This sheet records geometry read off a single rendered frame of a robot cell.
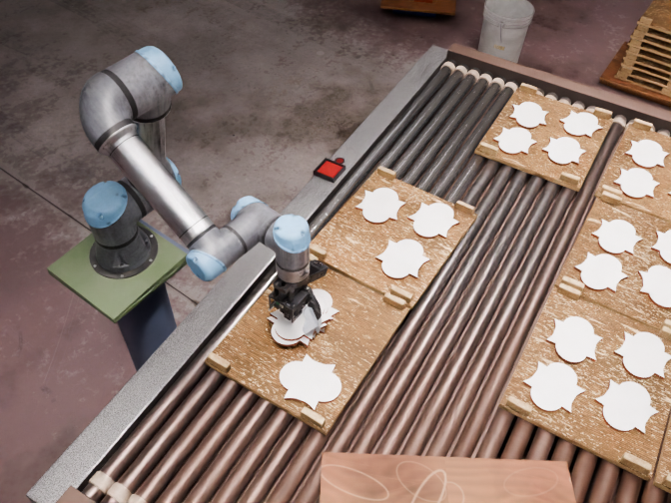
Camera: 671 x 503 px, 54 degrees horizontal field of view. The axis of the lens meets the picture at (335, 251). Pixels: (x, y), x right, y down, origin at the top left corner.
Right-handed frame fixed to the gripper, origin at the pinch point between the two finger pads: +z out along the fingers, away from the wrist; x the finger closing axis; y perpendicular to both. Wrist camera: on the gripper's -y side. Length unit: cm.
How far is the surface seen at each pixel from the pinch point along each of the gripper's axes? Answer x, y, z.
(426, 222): 8, -50, 2
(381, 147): -22, -73, 5
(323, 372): 13.2, 8.3, 2.3
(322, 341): 7.5, 0.8, 3.4
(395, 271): 10.7, -28.7, 2.4
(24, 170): -214, -43, 98
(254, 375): 0.1, 18.2, 3.4
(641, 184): 53, -104, 2
